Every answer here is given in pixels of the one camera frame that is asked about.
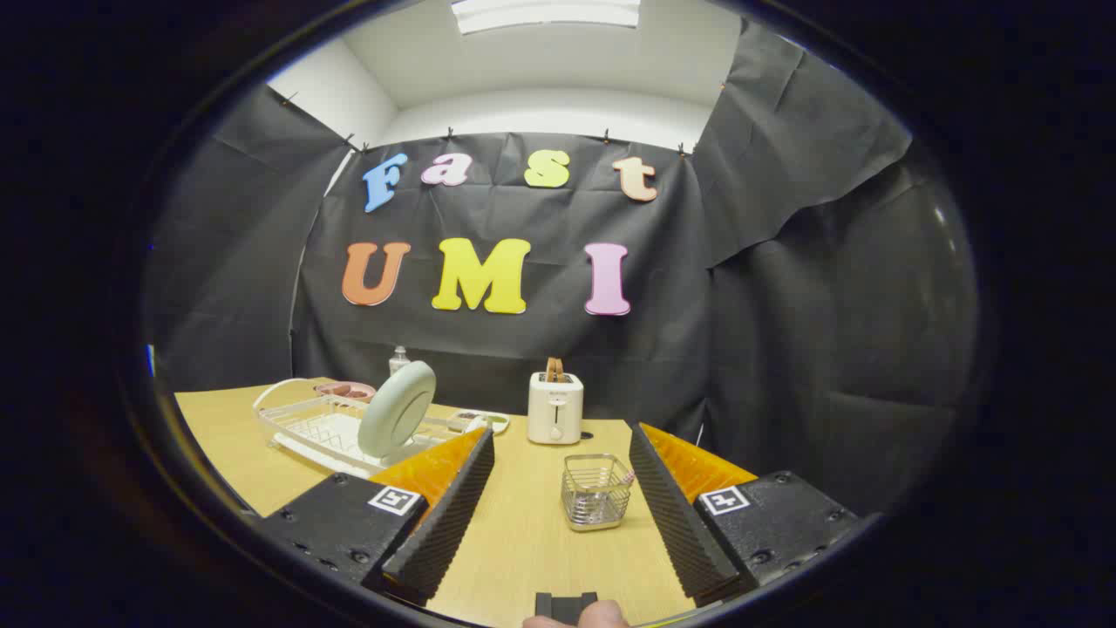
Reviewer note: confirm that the brown bread slice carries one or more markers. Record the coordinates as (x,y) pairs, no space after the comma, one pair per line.
(554,368)

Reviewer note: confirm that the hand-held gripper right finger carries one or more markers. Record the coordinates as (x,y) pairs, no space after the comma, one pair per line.
(671,515)

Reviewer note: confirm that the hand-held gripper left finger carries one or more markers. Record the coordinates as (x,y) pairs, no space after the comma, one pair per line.
(453,515)

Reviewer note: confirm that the white bottle with green base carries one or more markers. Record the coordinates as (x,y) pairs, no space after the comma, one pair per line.
(399,362)

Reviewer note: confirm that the black backdrop cloth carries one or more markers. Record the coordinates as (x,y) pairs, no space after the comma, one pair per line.
(741,349)

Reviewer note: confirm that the pink bowl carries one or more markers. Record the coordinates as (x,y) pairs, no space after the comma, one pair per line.
(344,390)

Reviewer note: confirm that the ceiling light panel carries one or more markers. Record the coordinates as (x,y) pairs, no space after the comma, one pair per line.
(545,13)

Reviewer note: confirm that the light green plate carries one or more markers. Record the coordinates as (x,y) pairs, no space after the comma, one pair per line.
(397,410)

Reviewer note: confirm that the white toaster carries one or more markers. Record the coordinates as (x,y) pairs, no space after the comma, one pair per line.
(555,414)

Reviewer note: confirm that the small white tray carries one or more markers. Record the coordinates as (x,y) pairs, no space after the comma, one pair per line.
(493,422)

